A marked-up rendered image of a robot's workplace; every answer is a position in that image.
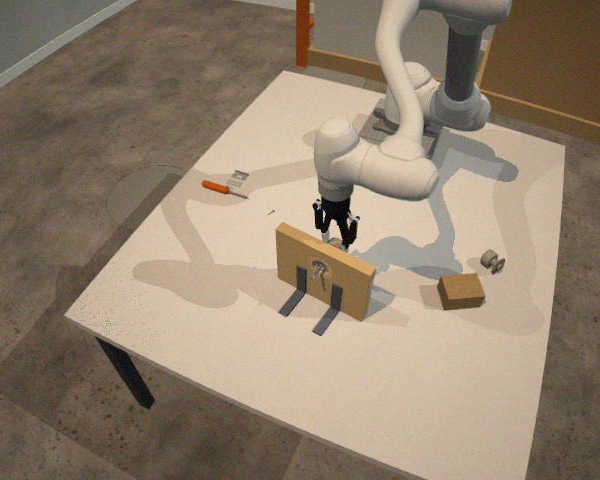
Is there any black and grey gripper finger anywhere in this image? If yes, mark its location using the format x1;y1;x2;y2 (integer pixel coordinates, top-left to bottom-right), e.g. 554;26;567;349
312;199;331;243
334;211;360;253

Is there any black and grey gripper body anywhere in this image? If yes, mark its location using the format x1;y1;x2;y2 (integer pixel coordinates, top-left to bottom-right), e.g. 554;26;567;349
321;196;351;222

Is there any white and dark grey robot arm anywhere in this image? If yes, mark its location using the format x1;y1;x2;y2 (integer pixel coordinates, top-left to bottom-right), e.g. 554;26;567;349
314;0;512;202

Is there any orange-handled screwdriver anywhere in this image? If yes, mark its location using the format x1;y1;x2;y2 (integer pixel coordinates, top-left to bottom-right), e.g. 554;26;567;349
202;180;248;198

